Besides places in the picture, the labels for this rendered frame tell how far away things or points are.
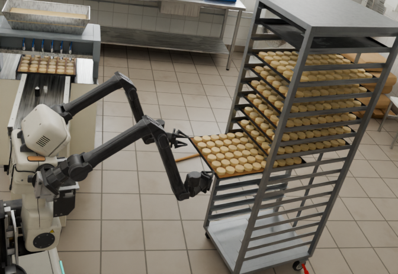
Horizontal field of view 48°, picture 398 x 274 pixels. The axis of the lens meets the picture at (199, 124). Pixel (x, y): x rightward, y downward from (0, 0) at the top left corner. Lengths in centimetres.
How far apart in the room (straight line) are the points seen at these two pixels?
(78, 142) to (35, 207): 144
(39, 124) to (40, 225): 54
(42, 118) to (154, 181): 193
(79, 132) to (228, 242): 142
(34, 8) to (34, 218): 172
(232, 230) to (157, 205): 66
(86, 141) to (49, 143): 163
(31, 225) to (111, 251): 103
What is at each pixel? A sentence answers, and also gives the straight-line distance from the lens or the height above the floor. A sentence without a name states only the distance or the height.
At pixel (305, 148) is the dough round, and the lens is 266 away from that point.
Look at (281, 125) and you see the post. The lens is 234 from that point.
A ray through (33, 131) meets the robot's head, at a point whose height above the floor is 127.
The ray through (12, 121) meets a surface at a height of 90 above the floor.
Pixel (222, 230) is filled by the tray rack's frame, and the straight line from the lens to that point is 330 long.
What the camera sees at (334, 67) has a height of 159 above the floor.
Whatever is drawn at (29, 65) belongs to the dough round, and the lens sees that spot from 349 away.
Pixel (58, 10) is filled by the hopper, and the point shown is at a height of 127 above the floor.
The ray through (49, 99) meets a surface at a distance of 317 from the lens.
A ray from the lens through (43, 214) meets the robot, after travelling 229.
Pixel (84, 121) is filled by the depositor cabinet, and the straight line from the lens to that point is 356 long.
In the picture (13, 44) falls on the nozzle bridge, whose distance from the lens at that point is 341.
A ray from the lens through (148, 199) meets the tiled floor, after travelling 365.
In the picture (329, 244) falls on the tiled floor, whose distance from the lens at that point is 375.
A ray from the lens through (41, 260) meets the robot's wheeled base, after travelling 282.
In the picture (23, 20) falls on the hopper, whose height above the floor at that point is 126.
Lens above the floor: 238
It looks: 30 degrees down
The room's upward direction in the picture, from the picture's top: 11 degrees clockwise
